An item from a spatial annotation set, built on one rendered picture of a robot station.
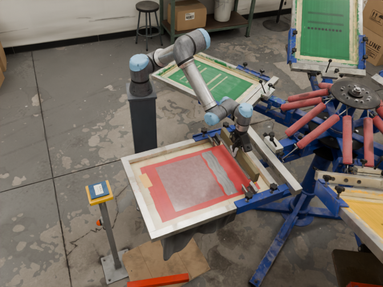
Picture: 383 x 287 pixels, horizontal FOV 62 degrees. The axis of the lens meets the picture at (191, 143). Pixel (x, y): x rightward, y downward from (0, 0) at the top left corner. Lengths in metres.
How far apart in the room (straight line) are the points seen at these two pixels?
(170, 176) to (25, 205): 1.66
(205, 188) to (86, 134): 2.09
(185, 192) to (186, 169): 0.17
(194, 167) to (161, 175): 0.21
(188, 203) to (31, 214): 1.71
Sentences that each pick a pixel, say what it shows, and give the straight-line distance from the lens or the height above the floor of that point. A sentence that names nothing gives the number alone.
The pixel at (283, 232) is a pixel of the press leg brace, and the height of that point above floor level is 0.10.
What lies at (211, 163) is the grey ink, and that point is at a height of 0.96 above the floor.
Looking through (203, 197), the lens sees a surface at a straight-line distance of 1.82.
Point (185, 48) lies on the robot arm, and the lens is 1.66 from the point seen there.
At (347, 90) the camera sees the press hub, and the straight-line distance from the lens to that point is 2.26.
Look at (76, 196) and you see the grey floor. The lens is 3.11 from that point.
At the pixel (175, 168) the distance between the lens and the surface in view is 1.94.
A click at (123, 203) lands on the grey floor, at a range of 2.98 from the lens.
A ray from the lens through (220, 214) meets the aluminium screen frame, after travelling 1.73.
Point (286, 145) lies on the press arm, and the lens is 2.09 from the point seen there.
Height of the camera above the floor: 2.42
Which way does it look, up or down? 44 degrees down
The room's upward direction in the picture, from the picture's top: 4 degrees clockwise
